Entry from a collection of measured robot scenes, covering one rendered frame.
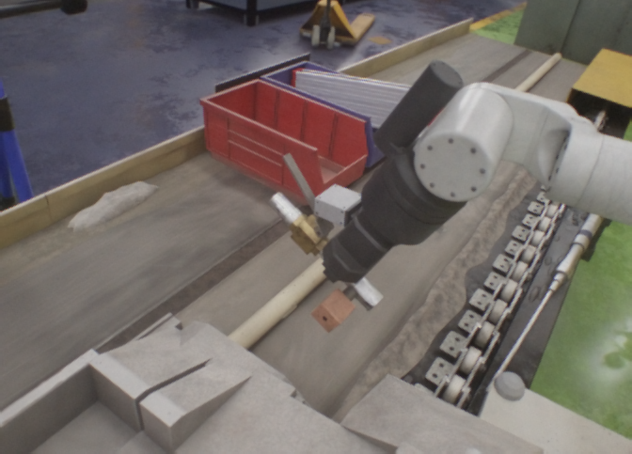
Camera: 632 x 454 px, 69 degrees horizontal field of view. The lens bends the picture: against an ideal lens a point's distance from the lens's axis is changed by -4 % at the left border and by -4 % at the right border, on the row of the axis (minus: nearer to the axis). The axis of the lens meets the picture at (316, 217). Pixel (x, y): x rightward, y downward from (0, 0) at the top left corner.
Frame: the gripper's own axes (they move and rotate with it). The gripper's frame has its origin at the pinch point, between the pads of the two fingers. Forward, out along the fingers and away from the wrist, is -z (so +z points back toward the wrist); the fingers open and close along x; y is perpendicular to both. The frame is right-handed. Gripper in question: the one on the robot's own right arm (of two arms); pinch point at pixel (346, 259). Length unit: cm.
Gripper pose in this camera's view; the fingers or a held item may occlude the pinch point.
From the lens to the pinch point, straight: 59.5
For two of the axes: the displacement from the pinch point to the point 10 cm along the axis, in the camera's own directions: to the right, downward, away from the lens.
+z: 4.4, -5.4, -7.2
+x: -5.8, 4.4, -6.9
